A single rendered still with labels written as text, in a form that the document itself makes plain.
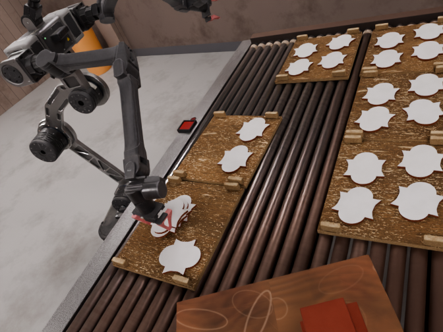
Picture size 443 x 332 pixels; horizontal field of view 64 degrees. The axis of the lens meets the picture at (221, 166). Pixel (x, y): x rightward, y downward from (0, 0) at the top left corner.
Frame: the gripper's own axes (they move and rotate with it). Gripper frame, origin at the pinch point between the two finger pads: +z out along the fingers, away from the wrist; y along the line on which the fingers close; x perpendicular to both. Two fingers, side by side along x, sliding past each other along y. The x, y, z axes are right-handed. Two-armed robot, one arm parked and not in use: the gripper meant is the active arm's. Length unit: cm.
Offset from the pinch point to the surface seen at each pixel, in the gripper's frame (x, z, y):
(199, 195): -18.8, 4.5, -3.8
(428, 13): -148, 2, -63
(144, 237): 4.0, 4.7, 7.0
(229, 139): -50, 4, 0
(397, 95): -83, 4, -61
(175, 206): -9.2, 0.6, -0.8
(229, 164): -35.4, 3.3, -8.7
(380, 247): -15, 7, -69
